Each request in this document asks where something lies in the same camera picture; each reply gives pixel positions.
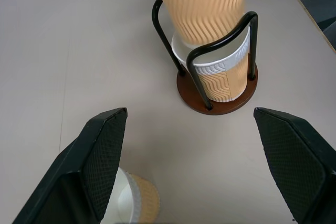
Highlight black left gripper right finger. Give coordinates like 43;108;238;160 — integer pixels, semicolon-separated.
253;107;336;224

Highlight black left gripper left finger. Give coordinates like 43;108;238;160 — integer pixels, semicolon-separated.
12;107;128;224

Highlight tan ribbed paper cup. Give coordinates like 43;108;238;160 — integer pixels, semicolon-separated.
171;25;251;103
101;166;161;224
152;0;246;46

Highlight black wire cup holder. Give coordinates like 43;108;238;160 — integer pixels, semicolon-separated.
151;0;259;116

